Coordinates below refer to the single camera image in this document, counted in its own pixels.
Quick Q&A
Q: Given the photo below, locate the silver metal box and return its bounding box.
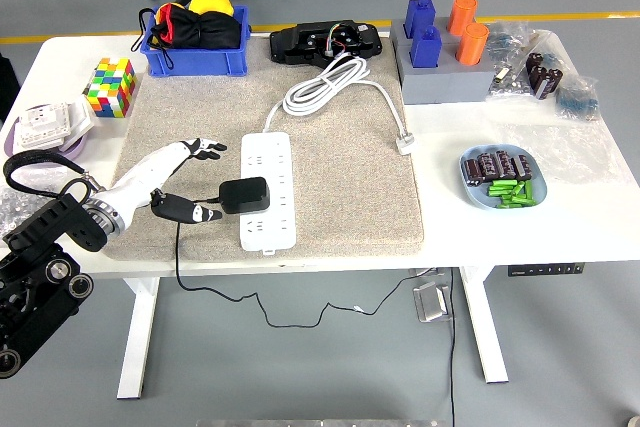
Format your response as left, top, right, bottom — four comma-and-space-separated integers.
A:
412, 282, 454, 323

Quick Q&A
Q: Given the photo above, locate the colourful puzzle cube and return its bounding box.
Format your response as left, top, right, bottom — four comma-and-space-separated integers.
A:
82, 56, 138, 119

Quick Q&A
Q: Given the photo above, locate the clear bag of screws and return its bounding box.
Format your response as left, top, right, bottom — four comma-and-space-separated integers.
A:
0, 166, 66, 243

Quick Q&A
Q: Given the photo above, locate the small yellow ball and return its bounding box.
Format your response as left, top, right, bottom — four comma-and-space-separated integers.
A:
153, 0, 187, 28

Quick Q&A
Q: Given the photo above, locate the black floor cable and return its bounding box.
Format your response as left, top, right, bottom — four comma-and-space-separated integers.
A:
447, 266, 459, 427

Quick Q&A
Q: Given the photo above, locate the grey holder block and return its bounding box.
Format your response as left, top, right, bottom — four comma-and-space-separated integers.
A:
397, 39, 496, 106
389, 16, 496, 51

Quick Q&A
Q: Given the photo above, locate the white table leg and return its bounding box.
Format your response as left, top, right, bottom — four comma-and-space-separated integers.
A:
459, 265, 510, 385
116, 276, 161, 401

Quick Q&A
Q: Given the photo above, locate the black power adapter plug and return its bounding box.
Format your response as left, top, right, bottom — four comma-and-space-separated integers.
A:
218, 176, 271, 215

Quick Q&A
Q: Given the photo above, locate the clear bag of metal parts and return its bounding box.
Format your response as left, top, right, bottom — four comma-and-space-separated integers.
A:
487, 61, 539, 103

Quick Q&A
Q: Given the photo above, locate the grey-brown mat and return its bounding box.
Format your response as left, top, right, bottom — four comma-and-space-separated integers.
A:
102, 31, 426, 264

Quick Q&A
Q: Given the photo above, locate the white power strip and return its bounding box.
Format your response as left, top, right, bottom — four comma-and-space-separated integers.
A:
238, 131, 299, 254

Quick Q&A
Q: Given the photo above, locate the orange plastic cylinder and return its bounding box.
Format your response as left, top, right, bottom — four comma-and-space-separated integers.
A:
446, 0, 479, 37
455, 21, 491, 67

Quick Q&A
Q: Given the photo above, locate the clear bag of blue resistors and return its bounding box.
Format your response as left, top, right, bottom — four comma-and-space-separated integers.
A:
485, 21, 531, 66
553, 74, 601, 123

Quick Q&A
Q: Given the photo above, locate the black open electronic device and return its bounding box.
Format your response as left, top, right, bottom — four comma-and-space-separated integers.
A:
269, 19, 384, 68

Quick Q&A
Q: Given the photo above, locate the large yellow ball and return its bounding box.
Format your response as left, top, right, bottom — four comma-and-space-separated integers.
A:
188, 0, 235, 16

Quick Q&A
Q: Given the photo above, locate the dark capacitor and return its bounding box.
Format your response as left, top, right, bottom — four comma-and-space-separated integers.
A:
512, 153, 535, 182
493, 149, 516, 181
476, 151, 499, 183
462, 158, 484, 187

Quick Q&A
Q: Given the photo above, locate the black table control panel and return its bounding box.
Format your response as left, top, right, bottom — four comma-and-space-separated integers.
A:
507, 261, 585, 278

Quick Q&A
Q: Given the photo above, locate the clear bag of dark capacitors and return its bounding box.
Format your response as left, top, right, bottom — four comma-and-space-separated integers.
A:
524, 31, 569, 101

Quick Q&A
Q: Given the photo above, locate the white three-pin plug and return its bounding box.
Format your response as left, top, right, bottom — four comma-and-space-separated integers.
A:
396, 130, 420, 156

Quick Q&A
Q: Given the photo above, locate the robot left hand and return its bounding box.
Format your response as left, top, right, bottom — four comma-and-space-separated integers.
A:
102, 136, 229, 236

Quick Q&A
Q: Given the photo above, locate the light blue plate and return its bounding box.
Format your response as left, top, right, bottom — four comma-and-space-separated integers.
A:
458, 143, 549, 212

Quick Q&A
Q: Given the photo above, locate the blue plastic block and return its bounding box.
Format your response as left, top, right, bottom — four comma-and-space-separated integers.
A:
409, 25, 444, 70
403, 0, 437, 40

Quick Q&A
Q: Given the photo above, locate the black drawstring bag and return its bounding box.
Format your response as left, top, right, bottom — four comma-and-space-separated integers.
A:
132, 4, 244, 71

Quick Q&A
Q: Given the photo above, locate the blue plastic bin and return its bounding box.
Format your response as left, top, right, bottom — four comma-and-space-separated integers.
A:
139, 5, 250, 78

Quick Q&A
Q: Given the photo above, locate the white power strip cord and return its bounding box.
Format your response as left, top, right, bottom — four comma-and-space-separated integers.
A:
263, 55, 409, 141

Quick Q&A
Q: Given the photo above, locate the purple round plate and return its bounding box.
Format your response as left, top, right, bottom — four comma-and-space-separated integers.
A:
3, 114, 94, 168

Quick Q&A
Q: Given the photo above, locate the thin black adapter cord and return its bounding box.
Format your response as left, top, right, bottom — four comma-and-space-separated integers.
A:
173, 194, 426, 329

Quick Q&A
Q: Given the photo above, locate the flat empty clear bag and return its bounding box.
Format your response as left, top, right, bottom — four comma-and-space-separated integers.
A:
502, 119, 634, 186

